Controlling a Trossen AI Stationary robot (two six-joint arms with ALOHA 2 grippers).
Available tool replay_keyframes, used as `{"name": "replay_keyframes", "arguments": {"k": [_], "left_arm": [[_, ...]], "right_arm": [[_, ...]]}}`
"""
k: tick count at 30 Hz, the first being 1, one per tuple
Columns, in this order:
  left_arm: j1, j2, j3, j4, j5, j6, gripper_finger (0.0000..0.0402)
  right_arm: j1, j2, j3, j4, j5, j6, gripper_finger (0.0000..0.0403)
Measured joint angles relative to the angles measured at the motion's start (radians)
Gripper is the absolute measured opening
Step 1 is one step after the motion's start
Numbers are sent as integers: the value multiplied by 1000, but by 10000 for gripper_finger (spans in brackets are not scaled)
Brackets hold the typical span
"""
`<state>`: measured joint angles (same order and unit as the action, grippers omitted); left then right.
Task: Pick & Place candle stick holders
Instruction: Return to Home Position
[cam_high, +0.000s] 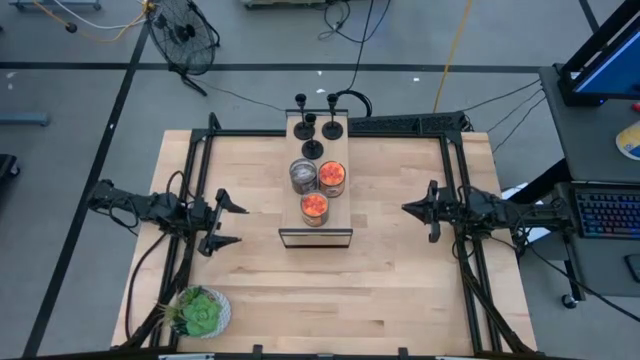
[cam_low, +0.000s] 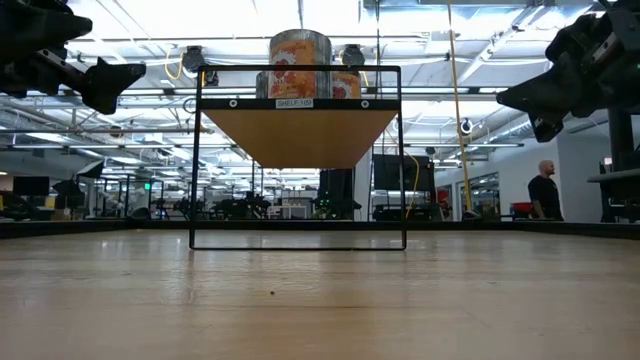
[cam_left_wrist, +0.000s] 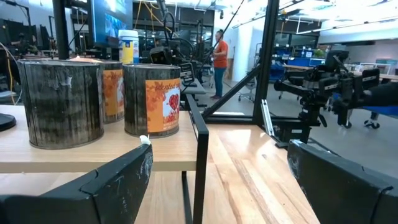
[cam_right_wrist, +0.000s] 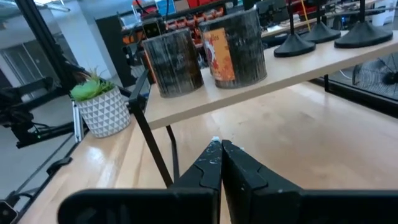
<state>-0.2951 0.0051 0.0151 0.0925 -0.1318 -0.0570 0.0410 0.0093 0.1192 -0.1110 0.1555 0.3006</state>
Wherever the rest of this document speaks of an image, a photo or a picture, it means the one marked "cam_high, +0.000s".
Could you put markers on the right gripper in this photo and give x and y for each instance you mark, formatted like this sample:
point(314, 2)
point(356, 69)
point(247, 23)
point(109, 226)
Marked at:
point(434, 212)

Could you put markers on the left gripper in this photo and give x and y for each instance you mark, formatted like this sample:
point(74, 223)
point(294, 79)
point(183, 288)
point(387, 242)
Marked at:
point(215, 220)

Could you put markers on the orange jar candle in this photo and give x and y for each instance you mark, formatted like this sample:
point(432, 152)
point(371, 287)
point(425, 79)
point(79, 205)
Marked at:
point(332, 175)
point(314, 206)

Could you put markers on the grey glass jar candle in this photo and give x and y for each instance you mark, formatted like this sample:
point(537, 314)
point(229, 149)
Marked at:
point(303, 175)

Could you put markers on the black candlestick holder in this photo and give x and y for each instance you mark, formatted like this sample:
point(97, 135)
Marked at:
point(332, 131)
point(312, 149)
point(303, 131)

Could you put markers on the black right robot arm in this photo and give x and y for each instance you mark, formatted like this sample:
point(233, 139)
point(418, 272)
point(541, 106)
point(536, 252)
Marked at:
point(540, 215)

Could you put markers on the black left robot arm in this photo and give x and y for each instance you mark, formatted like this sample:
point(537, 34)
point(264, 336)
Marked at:
point(150, 207)

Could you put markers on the succulent plant in white pot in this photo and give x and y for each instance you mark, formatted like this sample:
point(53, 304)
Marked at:
point(200, 315)

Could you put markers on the white sheet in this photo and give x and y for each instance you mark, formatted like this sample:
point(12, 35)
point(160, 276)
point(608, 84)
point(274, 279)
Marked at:
point(545, 232)

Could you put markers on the black caster wheel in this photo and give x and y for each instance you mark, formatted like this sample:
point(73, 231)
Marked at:
point(569, 301)

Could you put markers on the grey desk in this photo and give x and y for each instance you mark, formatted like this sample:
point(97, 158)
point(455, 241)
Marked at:
point(590, 150)

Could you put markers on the backlit black keyboard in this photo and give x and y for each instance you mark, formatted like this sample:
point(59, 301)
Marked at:
point(612, 215)

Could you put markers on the black floor fan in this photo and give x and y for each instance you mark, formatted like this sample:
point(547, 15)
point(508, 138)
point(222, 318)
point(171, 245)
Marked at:
point(182, 35)

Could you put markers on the yellow and blue pad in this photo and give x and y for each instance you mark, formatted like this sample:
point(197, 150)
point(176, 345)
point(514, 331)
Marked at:
point(631, 142)

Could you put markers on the black wheeled floor object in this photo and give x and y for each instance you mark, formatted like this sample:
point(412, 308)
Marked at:
point(7, 167)

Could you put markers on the grey floor bar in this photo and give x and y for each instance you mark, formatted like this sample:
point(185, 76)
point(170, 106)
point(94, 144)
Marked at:
point(25, 119)

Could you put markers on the grey equipment base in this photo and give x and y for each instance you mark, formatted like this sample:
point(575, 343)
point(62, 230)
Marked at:
point(280, 2)

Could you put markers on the computer monitor blue screen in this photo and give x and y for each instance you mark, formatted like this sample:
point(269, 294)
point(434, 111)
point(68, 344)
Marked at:
point(615, 65)

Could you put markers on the grey cart base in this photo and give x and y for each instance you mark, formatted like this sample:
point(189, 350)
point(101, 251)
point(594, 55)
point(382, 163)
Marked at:
point(55, 4)

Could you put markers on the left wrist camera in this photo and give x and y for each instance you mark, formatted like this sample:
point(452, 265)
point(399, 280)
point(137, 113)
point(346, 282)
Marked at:
point(198, 214)

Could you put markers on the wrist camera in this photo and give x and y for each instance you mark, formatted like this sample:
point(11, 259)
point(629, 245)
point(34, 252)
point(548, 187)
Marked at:
point(198, 214)
point(482, 207)

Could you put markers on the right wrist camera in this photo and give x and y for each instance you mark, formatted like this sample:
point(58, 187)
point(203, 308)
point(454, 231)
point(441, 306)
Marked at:
point(482, 207)

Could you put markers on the wooden shelf black metal frame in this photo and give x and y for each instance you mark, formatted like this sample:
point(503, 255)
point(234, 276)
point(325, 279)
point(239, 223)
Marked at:
point(341, 212)

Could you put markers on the black aluminium table frame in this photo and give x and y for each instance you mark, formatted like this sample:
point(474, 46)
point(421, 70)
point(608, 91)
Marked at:
point(484, 296)

